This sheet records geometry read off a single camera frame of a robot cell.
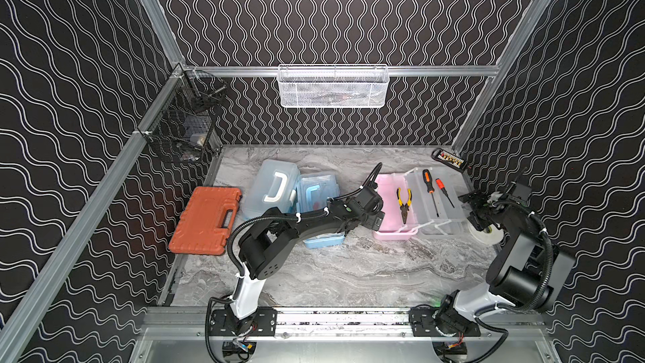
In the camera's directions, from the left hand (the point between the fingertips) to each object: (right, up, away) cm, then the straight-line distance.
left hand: (370, 208), depth 90 cm
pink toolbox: (+8, -7, -2) cm, 11 cm away
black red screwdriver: (+22, +9, +2) cm, 24 cm away
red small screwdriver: (+27, +8, +2) cm, 28 cm away
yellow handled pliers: (+13, 0, 0) cm, 13 cm away
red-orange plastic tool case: (-61, -8, +2) cm, 62 cm away
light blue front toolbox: (-20, +6, +2) cm, 21 cm away
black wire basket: (-70, +30, +5) cm, 77 cm away
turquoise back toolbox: (-35, +8, +3) cm, 36 cm away
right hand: (+34, +1, 0) cm, 34 cm away
